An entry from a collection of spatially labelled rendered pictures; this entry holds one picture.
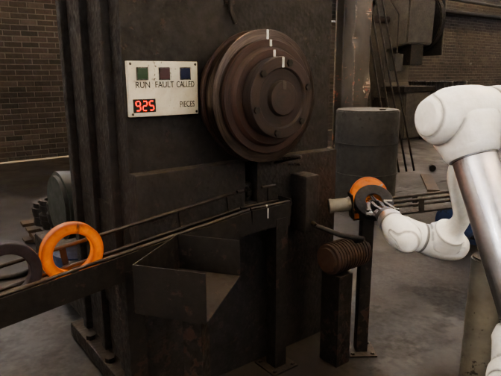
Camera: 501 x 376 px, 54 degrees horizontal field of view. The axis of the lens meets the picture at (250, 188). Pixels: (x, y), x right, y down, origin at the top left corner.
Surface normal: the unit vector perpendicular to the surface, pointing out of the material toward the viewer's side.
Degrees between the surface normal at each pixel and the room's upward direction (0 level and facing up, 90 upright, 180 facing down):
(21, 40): 90
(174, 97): 90
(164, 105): 90
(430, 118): 85
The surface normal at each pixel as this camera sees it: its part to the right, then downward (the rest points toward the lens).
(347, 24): -0.79, 0.14
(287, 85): 0.61, 0.18
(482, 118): 0.26, -0.18
